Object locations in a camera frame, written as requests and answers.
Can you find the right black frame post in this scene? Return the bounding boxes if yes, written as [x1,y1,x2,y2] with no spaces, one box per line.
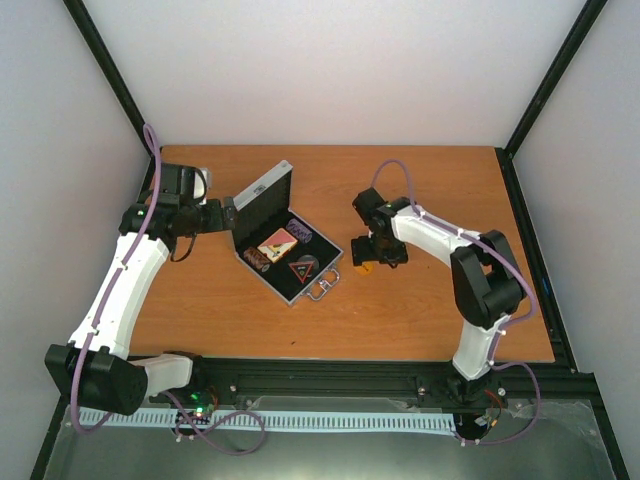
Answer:
[504,0,608,161]

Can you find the purple poker chip stack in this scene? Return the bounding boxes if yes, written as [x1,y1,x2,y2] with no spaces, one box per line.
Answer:
[286,219,313,244]

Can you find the green lit circuit board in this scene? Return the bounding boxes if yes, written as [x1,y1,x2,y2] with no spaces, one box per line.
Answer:
[186,386,220,426]

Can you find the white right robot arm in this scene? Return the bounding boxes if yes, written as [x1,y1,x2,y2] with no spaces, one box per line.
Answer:
[351,188,530,395]

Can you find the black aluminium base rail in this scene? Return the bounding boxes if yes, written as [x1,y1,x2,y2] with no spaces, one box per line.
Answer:
[171,358,603,412]

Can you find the left black frame post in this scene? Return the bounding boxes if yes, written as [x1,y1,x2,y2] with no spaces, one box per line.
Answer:
[62,0,157,154]

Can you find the orange round dealer button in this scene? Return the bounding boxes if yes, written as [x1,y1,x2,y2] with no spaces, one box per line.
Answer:
[354,262,374,276]

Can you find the white slotted cable duct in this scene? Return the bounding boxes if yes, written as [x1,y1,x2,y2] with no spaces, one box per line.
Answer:
[106,407,456,436]

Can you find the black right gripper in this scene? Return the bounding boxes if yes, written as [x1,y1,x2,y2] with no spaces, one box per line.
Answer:
[352,235,409,266]

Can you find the black red triangular button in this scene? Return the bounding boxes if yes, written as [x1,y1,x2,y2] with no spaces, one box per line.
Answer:
[288,260,316,284]

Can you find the clear round plastic disc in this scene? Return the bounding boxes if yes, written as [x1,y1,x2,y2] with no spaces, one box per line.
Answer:
[298,254,319,278]

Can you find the playing card deck box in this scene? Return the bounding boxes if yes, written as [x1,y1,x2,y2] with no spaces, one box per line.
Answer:
[257,228,298,263]

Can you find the right black side rail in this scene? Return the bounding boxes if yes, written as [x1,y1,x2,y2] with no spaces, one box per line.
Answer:
[495,148,577,372]

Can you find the aluminium poker case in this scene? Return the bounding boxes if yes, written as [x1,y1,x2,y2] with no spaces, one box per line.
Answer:
[232,160,343,306]

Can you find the black frame post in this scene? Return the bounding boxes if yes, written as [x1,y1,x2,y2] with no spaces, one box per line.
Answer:
[62,0,157,154]
[504,0,608,161]

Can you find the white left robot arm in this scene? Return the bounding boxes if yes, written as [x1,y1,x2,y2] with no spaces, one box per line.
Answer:
[45,197,236,415]

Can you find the metal front plate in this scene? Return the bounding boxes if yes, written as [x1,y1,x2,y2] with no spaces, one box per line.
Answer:
[33,397,627,479]

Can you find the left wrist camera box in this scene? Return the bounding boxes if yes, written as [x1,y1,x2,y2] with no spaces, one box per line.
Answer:
[157,163,212,206]

